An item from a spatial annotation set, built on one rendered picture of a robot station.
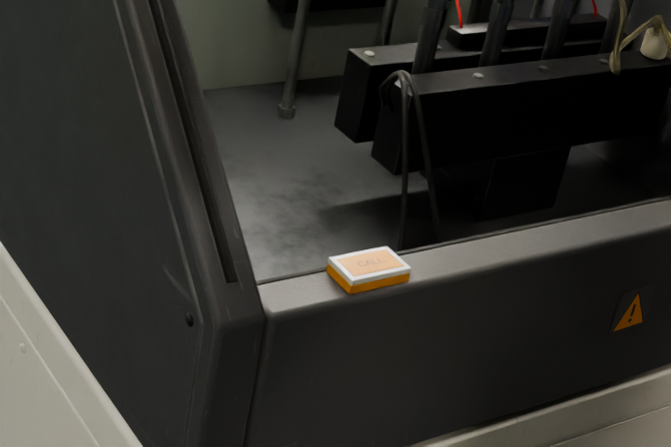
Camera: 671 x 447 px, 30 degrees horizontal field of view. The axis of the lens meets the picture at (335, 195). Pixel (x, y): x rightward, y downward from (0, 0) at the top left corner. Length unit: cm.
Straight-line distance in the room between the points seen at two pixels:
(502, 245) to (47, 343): 39
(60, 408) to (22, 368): 9
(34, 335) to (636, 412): 54
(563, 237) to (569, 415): 19
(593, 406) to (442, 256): 27
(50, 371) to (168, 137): 33
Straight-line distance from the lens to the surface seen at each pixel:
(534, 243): 96
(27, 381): 114
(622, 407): 116
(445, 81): 112
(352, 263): 85
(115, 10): 86
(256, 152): 126
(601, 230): 101
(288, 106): 134
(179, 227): 81
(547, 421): 108
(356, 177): 125
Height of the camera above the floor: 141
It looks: 28 degrees down
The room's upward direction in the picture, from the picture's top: 11 degrees clockwise
